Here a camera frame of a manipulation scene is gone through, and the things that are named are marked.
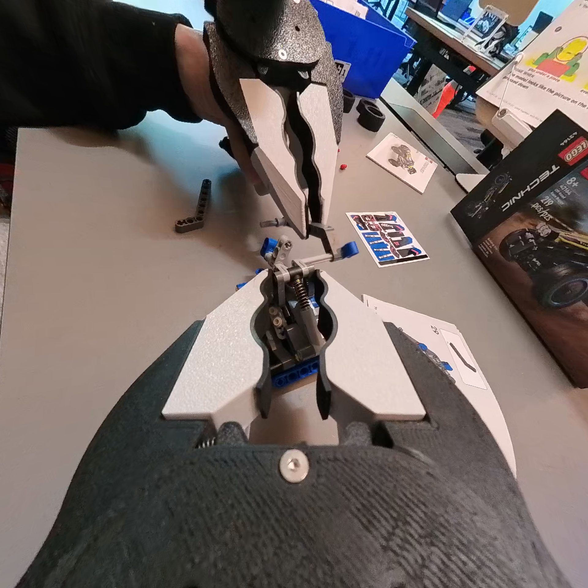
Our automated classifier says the lego instruction booklet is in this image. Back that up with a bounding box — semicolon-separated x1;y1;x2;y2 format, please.
360;294;518;480

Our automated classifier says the cardboard poster backing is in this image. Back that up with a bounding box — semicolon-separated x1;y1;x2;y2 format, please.
474;96;506;135

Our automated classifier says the blue plastic storage bin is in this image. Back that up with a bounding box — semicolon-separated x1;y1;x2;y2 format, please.
311;0;417;100

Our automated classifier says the small white lego leaflet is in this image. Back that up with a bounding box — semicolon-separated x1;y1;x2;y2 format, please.
367;133;438;195

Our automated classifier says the lego sticker sheet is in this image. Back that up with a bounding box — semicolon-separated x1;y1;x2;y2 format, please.
345;211;431;268

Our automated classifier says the orange traffic cone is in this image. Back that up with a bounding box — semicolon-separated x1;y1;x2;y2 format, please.
432;79;457;119

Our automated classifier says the partly built lego buggy model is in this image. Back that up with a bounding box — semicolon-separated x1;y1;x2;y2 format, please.
236;223;360;391

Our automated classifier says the person's left forearm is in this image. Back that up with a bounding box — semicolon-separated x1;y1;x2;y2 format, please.
0;0;205;135

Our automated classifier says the clear acrylic display stand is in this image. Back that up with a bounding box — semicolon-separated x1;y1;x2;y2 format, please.
464;5;509;47

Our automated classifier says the wooden office desk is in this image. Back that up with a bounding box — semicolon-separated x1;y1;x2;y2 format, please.
404;7;511;91

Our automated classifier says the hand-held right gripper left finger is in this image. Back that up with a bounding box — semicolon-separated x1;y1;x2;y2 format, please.
161;270;277;426

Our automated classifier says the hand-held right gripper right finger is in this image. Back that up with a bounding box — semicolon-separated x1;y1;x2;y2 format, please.
316;270;426;426

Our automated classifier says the lego set box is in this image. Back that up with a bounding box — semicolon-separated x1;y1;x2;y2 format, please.
450;109;588;390

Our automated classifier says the white printed instruction poster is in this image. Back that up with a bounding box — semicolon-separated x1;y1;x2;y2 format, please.
475;0;588;124

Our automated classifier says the dark grey bent lego beam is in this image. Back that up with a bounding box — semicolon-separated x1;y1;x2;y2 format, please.
175;178;213;234

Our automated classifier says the white poster clip stand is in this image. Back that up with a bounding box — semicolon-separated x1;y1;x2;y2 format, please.
454;51;536;194

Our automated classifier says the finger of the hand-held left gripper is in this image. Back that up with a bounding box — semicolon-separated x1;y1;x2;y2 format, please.
294;84;341;227
239;78;309;240

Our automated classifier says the person's left hand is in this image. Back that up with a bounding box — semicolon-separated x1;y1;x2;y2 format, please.
177;23;266;185

